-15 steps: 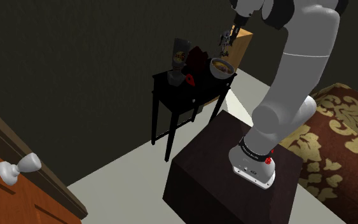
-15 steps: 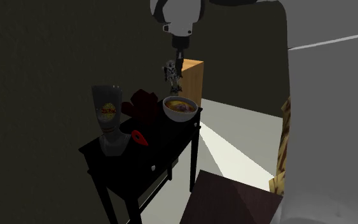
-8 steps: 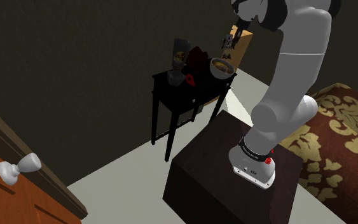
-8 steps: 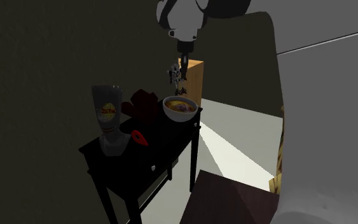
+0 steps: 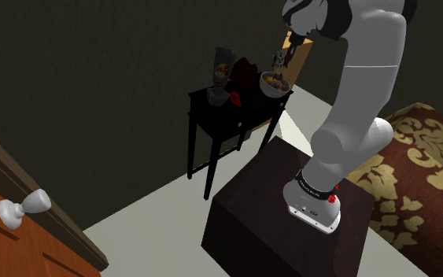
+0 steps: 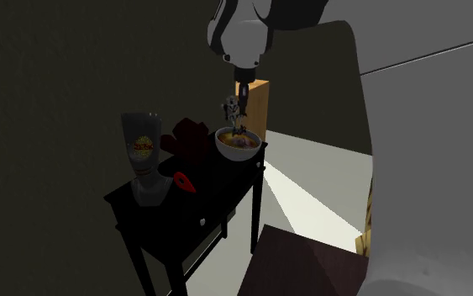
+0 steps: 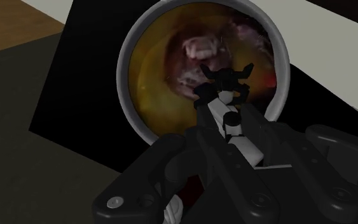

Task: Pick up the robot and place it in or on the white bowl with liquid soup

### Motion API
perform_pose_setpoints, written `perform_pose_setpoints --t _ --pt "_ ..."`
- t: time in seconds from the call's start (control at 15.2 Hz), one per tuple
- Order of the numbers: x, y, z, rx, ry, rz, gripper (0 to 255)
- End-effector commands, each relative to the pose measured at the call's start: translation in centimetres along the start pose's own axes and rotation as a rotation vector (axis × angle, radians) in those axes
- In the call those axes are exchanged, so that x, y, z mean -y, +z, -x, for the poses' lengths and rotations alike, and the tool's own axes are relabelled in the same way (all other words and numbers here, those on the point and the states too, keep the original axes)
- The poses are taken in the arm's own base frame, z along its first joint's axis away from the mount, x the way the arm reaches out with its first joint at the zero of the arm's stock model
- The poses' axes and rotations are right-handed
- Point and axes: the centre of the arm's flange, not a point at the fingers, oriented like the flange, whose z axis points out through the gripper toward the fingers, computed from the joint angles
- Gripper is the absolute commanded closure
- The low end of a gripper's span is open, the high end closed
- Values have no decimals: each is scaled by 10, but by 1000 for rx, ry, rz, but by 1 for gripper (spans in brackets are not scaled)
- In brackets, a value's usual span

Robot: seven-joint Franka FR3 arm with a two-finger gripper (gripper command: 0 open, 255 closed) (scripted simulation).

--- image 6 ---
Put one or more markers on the dark maroon robot stand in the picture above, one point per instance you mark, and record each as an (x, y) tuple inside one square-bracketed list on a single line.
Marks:
[(297, 266)]

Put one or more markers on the tan wooden box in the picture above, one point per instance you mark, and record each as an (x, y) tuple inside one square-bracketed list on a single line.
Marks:
[(258, 106)]

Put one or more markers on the red teardrop-shaped tool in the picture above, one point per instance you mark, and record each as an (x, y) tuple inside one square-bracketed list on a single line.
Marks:
[(183, 182)]

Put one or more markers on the white bowl of soup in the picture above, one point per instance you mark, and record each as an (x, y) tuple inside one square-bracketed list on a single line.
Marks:
[(236, 152)]

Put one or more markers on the dark red lobed object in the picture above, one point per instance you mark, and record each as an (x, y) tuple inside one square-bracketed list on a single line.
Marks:
[(189, 141)]

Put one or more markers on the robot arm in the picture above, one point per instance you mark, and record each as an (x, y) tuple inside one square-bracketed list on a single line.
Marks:
[(244, 41)]

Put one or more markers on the small grey skeleton figure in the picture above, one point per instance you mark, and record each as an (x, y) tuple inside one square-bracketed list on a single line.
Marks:
[(232, 107)]

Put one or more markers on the black side table with drawer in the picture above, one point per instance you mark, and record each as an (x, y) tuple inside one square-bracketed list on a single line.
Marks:
[(203, 192)]

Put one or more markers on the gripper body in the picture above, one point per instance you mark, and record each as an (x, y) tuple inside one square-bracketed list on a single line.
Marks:
[(244, 76)]

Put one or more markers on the light patterned wooden furniture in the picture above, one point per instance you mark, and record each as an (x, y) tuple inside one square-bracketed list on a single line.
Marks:
[(366, 242)]

